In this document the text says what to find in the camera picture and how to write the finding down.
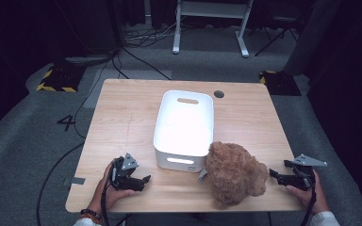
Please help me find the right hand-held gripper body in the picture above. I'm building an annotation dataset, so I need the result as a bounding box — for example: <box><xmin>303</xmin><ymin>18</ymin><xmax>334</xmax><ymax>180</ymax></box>
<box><xmin>290</xmin><ymin>153</ymin><xmax>328</xmax><ymax>192</ymax></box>

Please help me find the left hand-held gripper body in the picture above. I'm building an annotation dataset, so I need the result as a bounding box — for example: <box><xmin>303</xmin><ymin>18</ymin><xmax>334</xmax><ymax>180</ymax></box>
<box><xmin>108</xmin><ymin>153</ymin><xmax>140</xmax><ymax>191</ymax></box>

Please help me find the brown plush teddy bear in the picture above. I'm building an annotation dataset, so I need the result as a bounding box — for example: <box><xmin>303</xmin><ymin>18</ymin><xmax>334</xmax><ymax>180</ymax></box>
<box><xmin>197</xmin><ymin>140</ymin><xmax>270</xmax><ymax>211</ymax></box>

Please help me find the white plastic storage bin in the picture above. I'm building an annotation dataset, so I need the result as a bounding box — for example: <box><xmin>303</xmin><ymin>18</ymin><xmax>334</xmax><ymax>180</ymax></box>
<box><xmin>153</xmin><ymin>89</ymin><xmax>215</xmax><ymax>173</ymax></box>

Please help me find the person's left hand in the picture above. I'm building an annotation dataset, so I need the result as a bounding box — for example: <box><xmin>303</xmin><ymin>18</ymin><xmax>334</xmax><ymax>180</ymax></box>
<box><xmin>89</xmin><ymin>160</ymin><xmax>137</xmax><ymax>217</ymax></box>

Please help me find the person's right hand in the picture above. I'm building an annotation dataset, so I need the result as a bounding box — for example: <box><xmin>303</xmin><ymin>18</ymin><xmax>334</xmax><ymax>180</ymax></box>
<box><xmin>286</xmin><ymin>170</ymin><xmax>331</xmax><ymax>217</ymax></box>

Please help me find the grey tape strip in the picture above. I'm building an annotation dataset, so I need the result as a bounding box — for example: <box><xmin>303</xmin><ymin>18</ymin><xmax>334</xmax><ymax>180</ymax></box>
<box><xmin>61</xmin><ymin>176</ymin><xmax>87</xmax><ymax>186</ymax></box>

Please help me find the person's right white sleeve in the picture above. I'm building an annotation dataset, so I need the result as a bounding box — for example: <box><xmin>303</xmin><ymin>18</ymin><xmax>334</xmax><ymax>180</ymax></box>
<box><xmin>307</xmin><ymin>210</ymin><xmax>341</xmax><ymax>226</ymax></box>

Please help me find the person's white sleeve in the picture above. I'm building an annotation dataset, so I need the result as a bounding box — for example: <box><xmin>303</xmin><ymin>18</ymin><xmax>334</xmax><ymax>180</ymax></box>
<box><xmin>307</xmin><ymin>210</ymin><xmax>341</xmax><ymax>226</ymax></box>
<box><xmin>73</xmin><ymin>218</ymin><xmax>103</xmax><ymax>226</ymax></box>

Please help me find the person's left white sleeve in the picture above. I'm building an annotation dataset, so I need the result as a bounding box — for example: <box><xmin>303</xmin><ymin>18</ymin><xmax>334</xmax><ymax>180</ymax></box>
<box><xmin>73</xmin><ymin>218</ymin><xmax>103</xmax><ymax>226</ymax></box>

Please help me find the grey curtain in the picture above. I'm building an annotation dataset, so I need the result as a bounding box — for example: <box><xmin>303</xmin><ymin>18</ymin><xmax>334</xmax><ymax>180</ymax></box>
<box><xmin>283</xmin><ymin>0</ymin><xmax>342</xmax><ymax>76</ymax></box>

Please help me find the black tripod stand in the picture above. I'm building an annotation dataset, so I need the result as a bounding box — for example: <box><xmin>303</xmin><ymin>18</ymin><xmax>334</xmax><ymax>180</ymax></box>
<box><xmin>254</xmin><ymin>15</ymin><xmax>300</xmax><ymax>57</ymax></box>

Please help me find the black cabinet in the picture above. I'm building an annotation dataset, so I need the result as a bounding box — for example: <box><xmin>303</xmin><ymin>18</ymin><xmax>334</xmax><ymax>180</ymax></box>
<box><xmin>54</xmin><ymin>0</ymin><xmax>125</xmax><ymax>65</ymax></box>

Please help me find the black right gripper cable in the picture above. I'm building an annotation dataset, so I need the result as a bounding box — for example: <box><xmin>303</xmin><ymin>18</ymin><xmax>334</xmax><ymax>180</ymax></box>
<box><xmin>299</xmin><ymin>177</ymin><xmax>318</xmax><ymax>226</ymax></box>

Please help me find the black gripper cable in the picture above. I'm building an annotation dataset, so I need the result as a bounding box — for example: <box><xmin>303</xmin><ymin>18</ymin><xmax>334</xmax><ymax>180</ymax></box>
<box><xmin>100</xmin><ymin>159</ymin><xmax>121</xmax><ymax>226</ymax></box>
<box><xmin>299</xmin><ymin>177</ymin><xmax>318</xmax><ymax>226</ymax></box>

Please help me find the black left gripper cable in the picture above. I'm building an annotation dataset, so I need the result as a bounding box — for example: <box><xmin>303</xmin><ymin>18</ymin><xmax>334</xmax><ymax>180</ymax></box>
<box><xmin>100</xmin><ymin>159</ymin><xmax>121</xmax><ymax>226</ymax></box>

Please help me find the dark bead bracelet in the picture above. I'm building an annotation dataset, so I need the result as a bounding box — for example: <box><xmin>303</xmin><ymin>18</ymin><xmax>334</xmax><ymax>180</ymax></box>
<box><xmin>79</xmin><ymin>208</ymin><xmax>104</xmax><ymax>220</ymax></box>

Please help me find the orange bracelet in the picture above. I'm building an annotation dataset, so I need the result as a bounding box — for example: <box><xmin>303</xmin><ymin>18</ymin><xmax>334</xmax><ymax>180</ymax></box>
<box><xmin>78</xmin><ymin>214</ymin><xmax>104</xmax><ymax>225</ymax></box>

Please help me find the thin black floor cable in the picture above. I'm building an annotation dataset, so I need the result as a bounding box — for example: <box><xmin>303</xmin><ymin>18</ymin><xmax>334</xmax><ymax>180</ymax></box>
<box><xmin>73</xmin><ymin>58</ymin><xmax>111</xmax><ymax>140</ymax></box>

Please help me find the thick black floor cable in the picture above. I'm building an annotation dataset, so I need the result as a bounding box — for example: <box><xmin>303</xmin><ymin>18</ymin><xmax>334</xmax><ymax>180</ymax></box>
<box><xmin>36</xmin><ymin>141</ymin><xmax>86</xmax><ymax>226</ymax></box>

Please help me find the black yellow striped base plate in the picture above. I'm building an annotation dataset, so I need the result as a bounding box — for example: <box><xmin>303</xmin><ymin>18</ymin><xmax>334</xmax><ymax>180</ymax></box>
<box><xmin>36</xmin><ymin>63</ymin><xmax>87</xmax><ymax>93</ymax></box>
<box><xmin>258</xmin><ymin>70</ymin><xmax>303</xmax><ymax>97</ymax></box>

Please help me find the bundle of floor cables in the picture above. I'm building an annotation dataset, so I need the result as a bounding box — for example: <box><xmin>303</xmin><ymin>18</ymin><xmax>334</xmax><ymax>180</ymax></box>
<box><xmin>123</xmin><ymin>17</ymin><xmax>188</xmax><ymax>49</ymax></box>

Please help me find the white desk frame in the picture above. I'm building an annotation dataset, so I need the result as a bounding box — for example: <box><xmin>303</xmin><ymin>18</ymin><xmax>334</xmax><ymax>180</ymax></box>
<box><xmin>172</xmin><ymin>0</ymin><xmax>255</xmax><ymax>58</ymax></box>

